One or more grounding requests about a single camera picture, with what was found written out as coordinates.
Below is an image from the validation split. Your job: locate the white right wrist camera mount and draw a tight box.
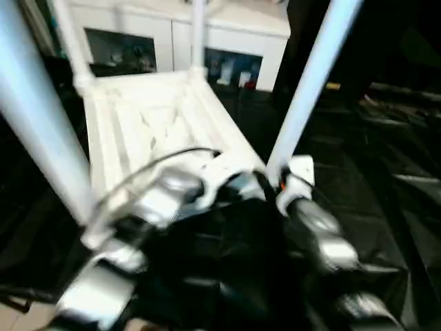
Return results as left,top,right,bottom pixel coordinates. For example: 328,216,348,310
276,154,317,217

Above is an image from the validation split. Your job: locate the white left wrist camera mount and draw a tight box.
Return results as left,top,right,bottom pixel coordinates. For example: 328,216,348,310
196,151,244,208

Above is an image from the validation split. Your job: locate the black table mat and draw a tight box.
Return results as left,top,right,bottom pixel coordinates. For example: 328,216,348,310
0,51,441,331

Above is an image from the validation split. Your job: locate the white plastic table top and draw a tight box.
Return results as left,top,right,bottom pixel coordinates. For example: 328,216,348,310
72,67,273,250

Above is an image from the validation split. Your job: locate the white glass-door cabinet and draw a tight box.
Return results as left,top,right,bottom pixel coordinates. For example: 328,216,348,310
48,0,291,92

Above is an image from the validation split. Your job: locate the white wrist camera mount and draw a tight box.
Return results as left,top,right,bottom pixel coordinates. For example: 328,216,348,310
276,154,317,217
196,151,244,208

